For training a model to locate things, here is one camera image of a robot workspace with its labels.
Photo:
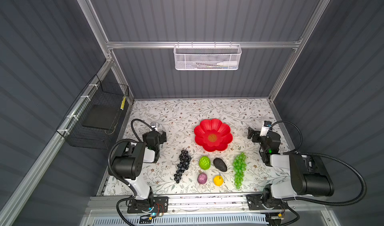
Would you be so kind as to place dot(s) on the white wire mesh basket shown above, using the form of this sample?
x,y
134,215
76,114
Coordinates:
x,y
204,57

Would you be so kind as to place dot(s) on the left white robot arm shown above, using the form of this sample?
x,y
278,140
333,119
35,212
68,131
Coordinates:
x,y
127,157

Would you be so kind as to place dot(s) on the green fake grape bunch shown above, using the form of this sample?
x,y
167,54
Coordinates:
x,y
239,167

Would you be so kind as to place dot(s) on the green fake custard apple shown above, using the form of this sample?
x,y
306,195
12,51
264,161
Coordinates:
x,y
204,163

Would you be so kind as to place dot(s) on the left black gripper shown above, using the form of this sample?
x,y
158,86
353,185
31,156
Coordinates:
x,y
162,136

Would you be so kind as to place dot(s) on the red flower-shaped fruit bowl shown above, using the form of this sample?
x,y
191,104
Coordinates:
x,y
213,135

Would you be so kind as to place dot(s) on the purple fake fruit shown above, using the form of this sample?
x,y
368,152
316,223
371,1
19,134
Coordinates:
x,y
202,178

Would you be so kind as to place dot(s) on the dark fake avocado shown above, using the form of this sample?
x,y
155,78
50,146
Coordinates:
x,y
220,165

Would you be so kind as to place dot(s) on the black wire basket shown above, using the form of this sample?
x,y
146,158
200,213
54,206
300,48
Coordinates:
x,y
103,93

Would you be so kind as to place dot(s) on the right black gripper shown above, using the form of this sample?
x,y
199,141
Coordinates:
x,y
254,135

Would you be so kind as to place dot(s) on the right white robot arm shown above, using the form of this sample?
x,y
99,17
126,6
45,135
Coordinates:
x,y
309,178

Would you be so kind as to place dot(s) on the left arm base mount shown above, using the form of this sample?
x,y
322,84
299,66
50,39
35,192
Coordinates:
x,y
155,205

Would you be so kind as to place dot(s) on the white marker in basket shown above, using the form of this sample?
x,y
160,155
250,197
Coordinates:
x,y
228,64

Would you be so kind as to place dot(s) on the black pad in basket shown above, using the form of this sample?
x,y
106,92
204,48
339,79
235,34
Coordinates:
x,y
100,117

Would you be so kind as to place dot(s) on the black fake grape bunch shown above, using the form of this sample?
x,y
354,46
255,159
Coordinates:
x,y
183,165

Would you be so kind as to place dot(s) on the yellow fake pear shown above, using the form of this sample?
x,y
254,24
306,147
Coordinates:
x,y
218,180

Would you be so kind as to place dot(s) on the aluminium front rail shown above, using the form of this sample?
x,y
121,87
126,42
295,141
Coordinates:
x,y
198,203

